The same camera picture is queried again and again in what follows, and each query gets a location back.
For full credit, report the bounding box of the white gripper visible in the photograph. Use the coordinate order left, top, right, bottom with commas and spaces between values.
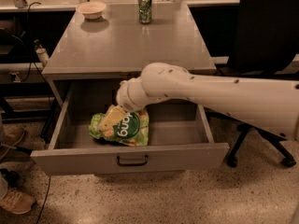
98, 77, 155, 131

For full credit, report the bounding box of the green rice chip bag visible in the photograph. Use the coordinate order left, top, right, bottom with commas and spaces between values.
89, 108, 150, 147

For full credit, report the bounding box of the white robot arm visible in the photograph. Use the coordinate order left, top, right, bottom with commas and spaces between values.
99, 63, 299, 140

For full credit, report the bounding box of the grey drawer cabinet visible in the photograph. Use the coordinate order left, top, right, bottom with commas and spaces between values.
43, 2, 215, 105

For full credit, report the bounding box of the open grey top drawer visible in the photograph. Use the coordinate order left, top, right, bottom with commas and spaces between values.
31, 79, 229, 175

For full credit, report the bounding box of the tan shoe upper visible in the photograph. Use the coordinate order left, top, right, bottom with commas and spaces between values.
0, 127, 25, 160

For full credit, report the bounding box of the tan shoe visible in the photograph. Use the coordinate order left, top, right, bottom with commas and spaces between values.
0, 188, 36, 215
0, 127, 25, 160

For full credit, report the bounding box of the beige paper bowl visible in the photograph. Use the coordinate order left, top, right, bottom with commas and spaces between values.
76, 1, 107, 20

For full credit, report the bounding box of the green soda can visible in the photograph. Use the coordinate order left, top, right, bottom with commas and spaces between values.
137, 0, 152, 24

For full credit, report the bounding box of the tan shoe lower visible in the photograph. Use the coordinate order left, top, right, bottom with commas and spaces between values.
0, 188, 36, 215

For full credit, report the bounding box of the black office chair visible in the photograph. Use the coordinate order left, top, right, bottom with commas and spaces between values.
218, 0, 299, 167

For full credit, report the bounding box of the black drawer handle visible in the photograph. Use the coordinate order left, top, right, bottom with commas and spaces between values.
116, 155, 149, 167

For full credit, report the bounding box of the black cable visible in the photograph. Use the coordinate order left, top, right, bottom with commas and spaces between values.
12, 2, 52, 224

